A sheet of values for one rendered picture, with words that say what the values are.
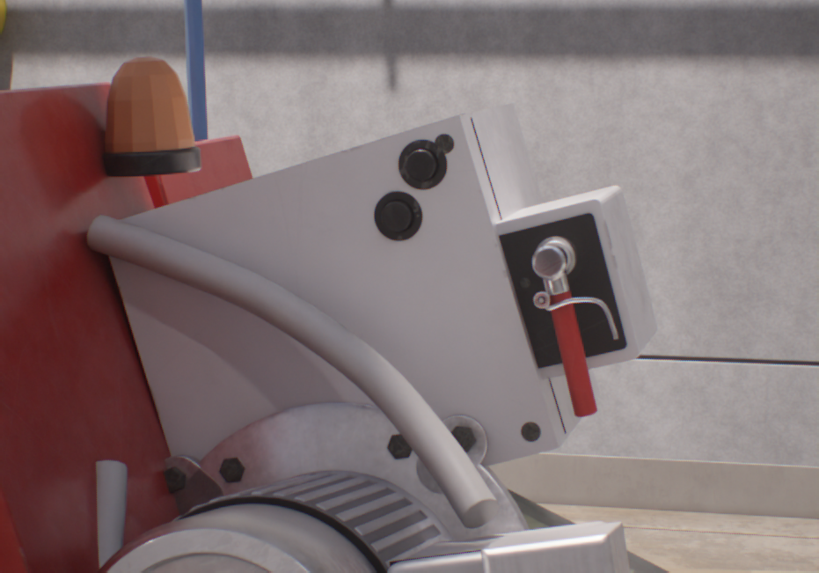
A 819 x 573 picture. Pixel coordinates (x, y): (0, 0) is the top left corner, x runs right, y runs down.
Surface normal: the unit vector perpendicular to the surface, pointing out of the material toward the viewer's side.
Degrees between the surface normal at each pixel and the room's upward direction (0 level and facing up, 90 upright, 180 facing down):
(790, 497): 90
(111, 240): 82
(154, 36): 90
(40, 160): 70
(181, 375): 90
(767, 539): 0
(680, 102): 90
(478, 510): 123
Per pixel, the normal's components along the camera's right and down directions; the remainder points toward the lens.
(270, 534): 0.18, -0.79
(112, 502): 0.37, -0.50
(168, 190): 0.93, -0.26
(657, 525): 0.00, -0.99
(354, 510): 0.50, -0.86
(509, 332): -0.25, 0.13
